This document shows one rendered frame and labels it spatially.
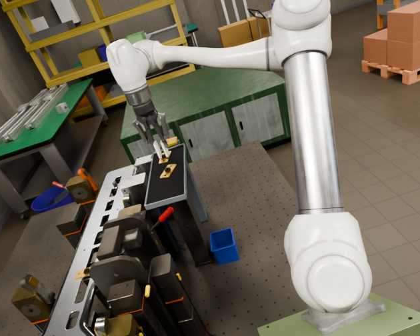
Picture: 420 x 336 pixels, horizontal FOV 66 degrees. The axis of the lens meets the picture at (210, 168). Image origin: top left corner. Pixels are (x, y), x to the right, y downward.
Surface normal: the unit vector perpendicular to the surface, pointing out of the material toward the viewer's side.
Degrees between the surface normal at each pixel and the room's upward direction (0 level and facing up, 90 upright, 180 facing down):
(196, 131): 90
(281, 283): 0
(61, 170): 90
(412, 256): 0
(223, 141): 90
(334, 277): 55
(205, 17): 90
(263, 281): 0
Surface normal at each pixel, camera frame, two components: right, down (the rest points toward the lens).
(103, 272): 0.07, 0.51
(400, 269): -0.28, -0.81
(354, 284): -0.29, -0.02
